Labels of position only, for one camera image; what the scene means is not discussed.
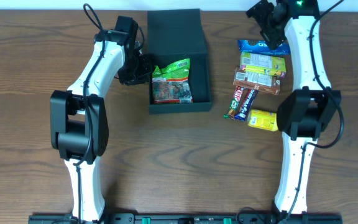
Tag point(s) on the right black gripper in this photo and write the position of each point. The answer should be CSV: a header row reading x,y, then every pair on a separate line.
x,y
266,23

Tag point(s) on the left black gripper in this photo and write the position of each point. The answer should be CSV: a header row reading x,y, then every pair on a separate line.
x,y
138,71

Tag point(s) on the green snack bag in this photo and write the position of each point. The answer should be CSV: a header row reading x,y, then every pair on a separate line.
x,y
170,85

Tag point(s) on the black cardboard box with lid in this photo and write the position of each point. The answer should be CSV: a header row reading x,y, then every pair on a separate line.
x,y
173,35

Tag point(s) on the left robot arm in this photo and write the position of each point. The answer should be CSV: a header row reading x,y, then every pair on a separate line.
x,y
78,119

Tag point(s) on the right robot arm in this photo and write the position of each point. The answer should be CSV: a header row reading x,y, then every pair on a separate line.
x,y
307,111

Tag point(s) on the blue Oreo pack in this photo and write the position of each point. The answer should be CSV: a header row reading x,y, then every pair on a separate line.
x,y
260,47

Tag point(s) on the yellow green snack box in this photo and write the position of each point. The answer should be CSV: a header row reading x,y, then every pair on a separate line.
x,y
263,64

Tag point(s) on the brown chocolate box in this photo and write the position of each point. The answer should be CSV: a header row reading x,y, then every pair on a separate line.
x,y
257,81

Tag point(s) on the blue Dairy Milk bar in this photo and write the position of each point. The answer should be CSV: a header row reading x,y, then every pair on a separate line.
x,y
247,103

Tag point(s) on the red KitKat bar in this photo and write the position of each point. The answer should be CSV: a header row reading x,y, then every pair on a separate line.
x,y
234,102

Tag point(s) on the yellow plastic bottle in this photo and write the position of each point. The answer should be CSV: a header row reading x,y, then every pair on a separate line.
x,y
262,120

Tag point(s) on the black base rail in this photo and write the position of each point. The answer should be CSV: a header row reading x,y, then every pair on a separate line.
x,y
245,218

